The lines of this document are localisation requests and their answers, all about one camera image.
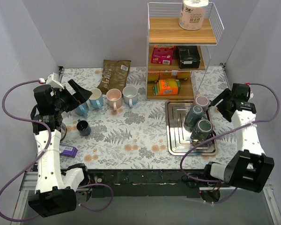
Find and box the blue mug yellow inside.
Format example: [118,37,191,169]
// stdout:
[74,102,89,117]

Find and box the light blue mug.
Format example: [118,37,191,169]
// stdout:
[89,88,104,109]

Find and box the navy blue mug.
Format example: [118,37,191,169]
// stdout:
[76,120,91,136]

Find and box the pink mug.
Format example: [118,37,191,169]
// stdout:
[106,89,122,111]

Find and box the white blue gradient mug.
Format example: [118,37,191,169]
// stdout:
[122,86,139,108]

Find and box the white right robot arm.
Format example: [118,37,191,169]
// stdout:
[202,83,274,193]

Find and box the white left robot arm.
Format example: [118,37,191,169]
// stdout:
[29,79,92,218]

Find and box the mauve purple mug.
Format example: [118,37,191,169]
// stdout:
[193,95,210,112]

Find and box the teal grey mug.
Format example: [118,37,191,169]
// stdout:
[184,105,207,132]

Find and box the dark green mug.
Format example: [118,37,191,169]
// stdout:
[191,119,213,141]

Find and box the brown snack bag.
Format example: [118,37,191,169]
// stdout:
[97,60,131,95]

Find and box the black box on shelf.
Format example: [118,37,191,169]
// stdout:
[177,45,201,69]

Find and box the purple small box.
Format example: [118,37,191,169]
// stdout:
[59,144,78,158]

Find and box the orange green sponge pack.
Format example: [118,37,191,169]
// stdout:
[153,78,181,96]

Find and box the steel tray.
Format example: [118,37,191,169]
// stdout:
[165,99,218,156]

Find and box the yellow sponge packs row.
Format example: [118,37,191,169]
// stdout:
[147,70,191,83]

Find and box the pink Mommy box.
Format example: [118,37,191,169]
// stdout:
[151,45,174,65]

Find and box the toilet paper roll on shelf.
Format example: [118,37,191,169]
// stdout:
[179,0,209,30]

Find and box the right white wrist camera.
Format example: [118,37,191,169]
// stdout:
[247,85,253,100]

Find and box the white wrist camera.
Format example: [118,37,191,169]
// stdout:
[247,85,253,100]
[38,73,64,90]

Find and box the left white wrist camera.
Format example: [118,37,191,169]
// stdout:
[38,73,64,90]

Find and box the white wire wooden shelf rack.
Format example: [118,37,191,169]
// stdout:
[146,1,224,100]

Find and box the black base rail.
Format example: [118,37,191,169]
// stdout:
[82,169,220,201]

